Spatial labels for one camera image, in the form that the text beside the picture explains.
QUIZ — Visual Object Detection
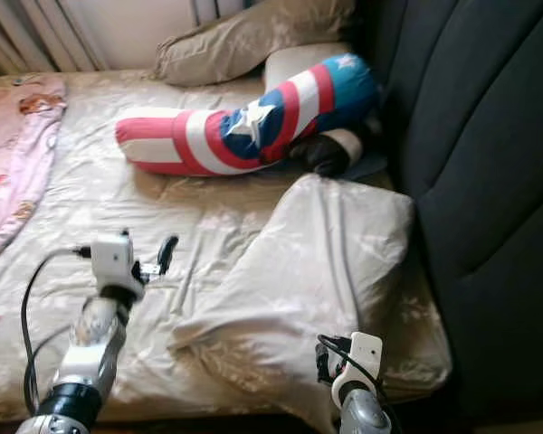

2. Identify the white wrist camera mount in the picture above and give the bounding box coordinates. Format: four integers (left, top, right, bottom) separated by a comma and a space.
90, 231, 146, 290
330, 332, 385, 408

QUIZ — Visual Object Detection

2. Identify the white pleated curtain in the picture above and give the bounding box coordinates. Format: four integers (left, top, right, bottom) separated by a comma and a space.
0, 0, 110, 75

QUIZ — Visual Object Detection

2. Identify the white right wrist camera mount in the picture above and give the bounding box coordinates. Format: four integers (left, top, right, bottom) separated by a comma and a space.
330, 332, 385, 408

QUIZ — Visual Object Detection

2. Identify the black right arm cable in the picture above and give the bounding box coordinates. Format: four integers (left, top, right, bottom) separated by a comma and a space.
317, 335, 404, 434

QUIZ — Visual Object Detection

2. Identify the black and beige plush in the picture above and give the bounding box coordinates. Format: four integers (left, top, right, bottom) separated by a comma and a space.
290, 128, 367, 178

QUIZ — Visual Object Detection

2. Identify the red white blue bolster pillow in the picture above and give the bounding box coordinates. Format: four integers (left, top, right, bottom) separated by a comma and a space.
115, 52, 381, 177

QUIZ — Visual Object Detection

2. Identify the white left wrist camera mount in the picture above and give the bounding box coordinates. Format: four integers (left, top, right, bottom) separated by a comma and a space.
90, 231, 146, 290

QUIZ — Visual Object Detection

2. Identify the beige floral bed sheet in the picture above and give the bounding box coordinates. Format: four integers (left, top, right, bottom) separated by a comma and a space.
0, 71, 453, 426

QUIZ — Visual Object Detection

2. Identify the plain cream pillow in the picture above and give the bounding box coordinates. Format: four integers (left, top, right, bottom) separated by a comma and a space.
262, 42, 354, 91

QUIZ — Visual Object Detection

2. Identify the beige floral pillow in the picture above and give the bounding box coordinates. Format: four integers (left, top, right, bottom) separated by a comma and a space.
167, 174, 415, 434

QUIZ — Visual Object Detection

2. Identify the tan floral pillow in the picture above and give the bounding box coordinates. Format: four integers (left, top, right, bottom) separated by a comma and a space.
154, 0, 358, 89

